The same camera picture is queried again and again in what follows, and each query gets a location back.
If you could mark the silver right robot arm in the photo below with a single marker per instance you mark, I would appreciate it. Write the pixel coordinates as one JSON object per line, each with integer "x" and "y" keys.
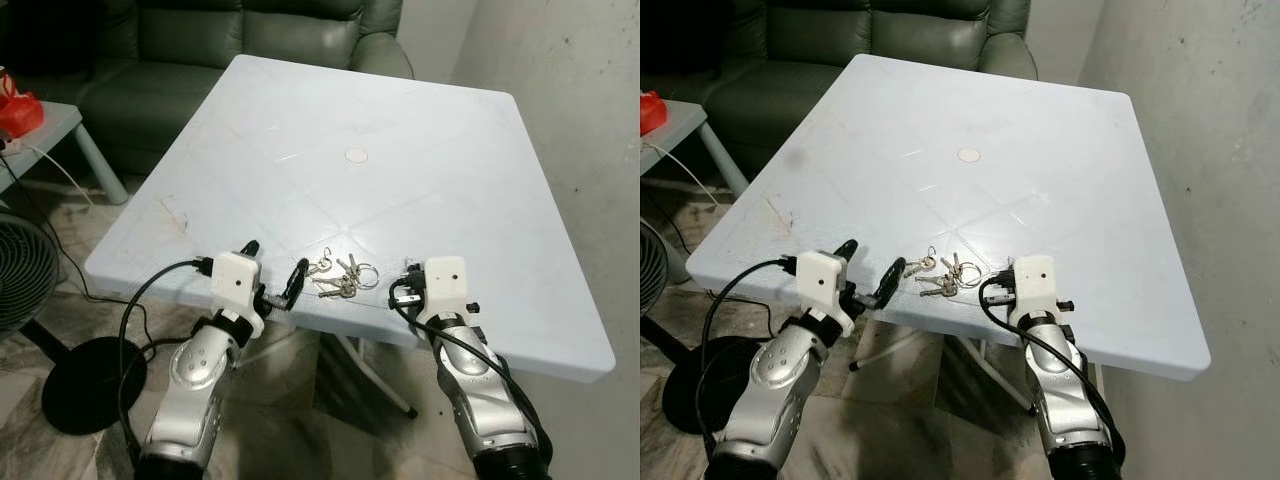
{"x": 480, "y": 400}
{"x": 1070, "y": 400}

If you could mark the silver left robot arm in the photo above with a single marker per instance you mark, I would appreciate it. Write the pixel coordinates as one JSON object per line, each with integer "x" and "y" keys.
{"x": 775, "y": 375}
{"x": 200, "y": 370}

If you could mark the silver key bunch with rings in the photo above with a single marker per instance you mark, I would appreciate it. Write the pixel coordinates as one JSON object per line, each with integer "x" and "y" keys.
{"x": 345, "y": 288}
{"x": 945, "y": 287}

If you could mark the white plastic square table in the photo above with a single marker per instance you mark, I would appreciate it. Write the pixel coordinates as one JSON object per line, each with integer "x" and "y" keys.
{"x": 350, "y": 120}
{"x": 960, "y": 115}

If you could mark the black standing fan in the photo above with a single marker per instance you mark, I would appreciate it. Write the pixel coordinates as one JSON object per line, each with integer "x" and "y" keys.
{"x": 700, "y": 385}
{"x": 95, "y": 385}

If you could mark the green leather sofa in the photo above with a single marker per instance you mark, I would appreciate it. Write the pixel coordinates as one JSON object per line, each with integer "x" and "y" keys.
{"x": 800, "y": 45}
{"x": 200, "y": 45}

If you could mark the grey side table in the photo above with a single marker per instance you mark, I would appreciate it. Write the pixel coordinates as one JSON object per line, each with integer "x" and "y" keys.
{"x": 50, "y": 125}
{"x": 680, "y": 122}

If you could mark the red plastic bag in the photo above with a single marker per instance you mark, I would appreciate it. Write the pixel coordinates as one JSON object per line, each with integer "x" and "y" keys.
{"x": 650, "y": 110}
{"x": 18, "y": 112}

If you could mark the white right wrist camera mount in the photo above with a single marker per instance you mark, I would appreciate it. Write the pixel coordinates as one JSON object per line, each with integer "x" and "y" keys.
{"x": 446, "y": 288}
{"x": 1036, "y": 286}

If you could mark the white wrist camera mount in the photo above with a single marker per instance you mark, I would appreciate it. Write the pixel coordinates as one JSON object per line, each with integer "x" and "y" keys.
{"x": 822, "y": 282}
{"x": 1036, "y": 286}
{"x": 236, "y": 283}
{"x": 446, "y": 288}

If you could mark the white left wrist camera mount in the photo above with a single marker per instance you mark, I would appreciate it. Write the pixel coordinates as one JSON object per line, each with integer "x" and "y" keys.
{"x": 822, "y": 282}
{"x": 236, "y": 283}

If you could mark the white table leg frame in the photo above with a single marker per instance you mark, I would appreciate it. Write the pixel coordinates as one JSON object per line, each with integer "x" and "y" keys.
{"x": 380, "y": 377}

